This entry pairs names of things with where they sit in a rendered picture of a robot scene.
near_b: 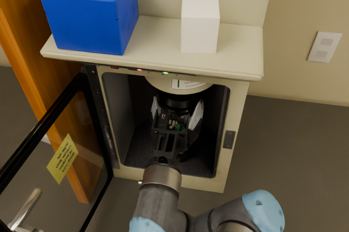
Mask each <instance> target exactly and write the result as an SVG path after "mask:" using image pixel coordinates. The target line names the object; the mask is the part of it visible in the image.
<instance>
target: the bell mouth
mask: <svg viewBox="0 0 349 232"><path fill-rule="evenodd" d="M145 78H146V80H147V81H148V82H149V83H150V84H151V85H153V86H154V87H155V88H157V89H159V90H161V91H164V92H167V93H173V94H193V93H197V92H201V91H203V90H205V89H207V88H209V87H211V86H212V85H213V84H209V83H200V82H194V81H186V80H176V79H167V78H159V77H149V76H145Z"/></svg>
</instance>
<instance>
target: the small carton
mask: <svg viewBox="0 0 349 232"><path fill-rule="evenodd" d="M219 24H220V11H219V0H182V12H181V53H216V49H217V41H218V32H219Z"/></svg>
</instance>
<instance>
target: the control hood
mask: <svg viewBox="0 0 349 232"><path fill-rule="evenodd" d="M40 53H41V55H43V57H46V58H52V59H58V60H64V61H71V62H72V61H73V62H75V61H77V62H86V63H95V64H104V65H113V66H122V67H131V68H137V69H146V70H155V71H164V72H174V73H182V74H192V75H195V76H200V77H210V78H218V79H228V80H236V81H246V82H256V81H260V80H261V79H263V29H262V28H261V27H259V26H248V25H238V24H227V23H220V24H219V32H218V41H217V49H216V53H181V19H173V18H162V17H151V16H140V15H139V18H138V21H137V23H136V26H135V28H134V30H133V33H132V35H131V38H130V40H129V42H128V45H127V47H126V50H125V52H124V54H123V55H122V56H118V55H113V54H103V53H94V52H84V51H75V50H66V49H58V48H57V46H56V43H55V40H54V38H53V35H52V34H51V36H50V37H49V39H48V40H47V41H46V43H45V45H44V46H43V48H42V49H41V51H40Z"/></svg>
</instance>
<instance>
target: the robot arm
mask: <svg viewBox="0 0 349 232"><path fill-rule="evenodd" d="M203 112H204V103H203V100H202V104H201V103H200V102H199V103H198V104H197V105H196V108H195V111H194V112H193V114H192V116H191V117H190V113H189V114H188V117H187V120H186V121H185V117H183V116H178V115H176V114H170V111H166V110H162V109H161V108H160V107H159V105H158V103H157V97H156V96H154V101H153V104H152V108H151V116H150V120H149V123H148V129H149V134H150V136H151V140H152V143H153V146H154V147H155V151H154V156H153V158H151V159H149V160H148V161H147V164H146V168H145V170H144V174H143V180H139V181H138V185H140V189H139V193H138V197H137V201H136V205H135V209H134V212H133V216H132V219H131V220H130V224H129V227H130V229H129V232H283V230H284V227H285V218H284V214H283V211H282V209H281V207H280V205H279V203H278V201H277V200H276V199H275V197H274V196H273V195H272V194H271V193H269V192H268V191H266V190H263V189H259V190H256V191H253V192H251V193H248V194H243V195H242V196H241V197H239V198H236V199H234V200H232V201H230V202H227V203H225V204H223V205H221V206H219V207H216V208H214V209H212V210H209V211H207V212H205V213H203V214H200V215H198V216H191V215H189V214H187V213H185V212H183V211H181V210H178V209H177V205H178V199H179V194H180V188H181V182H182V175H181V174H182V166H181V165H180V164H179V163H180V158H179V157H176V156H177V155H178V154H183V152H184V151H186V150H188V147H191V145H192V143H193V142H195V141H196V139H197V138H198V136H199V133H200V128H201V124H202V118H203ZM184 128H185V130H184Z"/></svg>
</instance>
